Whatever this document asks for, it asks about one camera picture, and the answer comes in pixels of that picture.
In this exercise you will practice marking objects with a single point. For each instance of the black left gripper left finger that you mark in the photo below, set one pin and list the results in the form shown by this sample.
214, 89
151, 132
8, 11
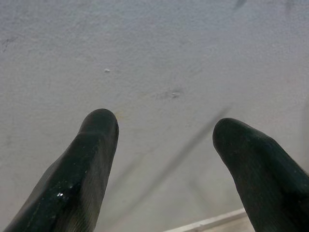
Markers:
72, 181

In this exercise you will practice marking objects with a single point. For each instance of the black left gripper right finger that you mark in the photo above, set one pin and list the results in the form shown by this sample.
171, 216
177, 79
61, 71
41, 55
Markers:
265, 181

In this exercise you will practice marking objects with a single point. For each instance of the white skirting board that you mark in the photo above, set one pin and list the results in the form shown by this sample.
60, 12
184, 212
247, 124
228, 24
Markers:
217, 219

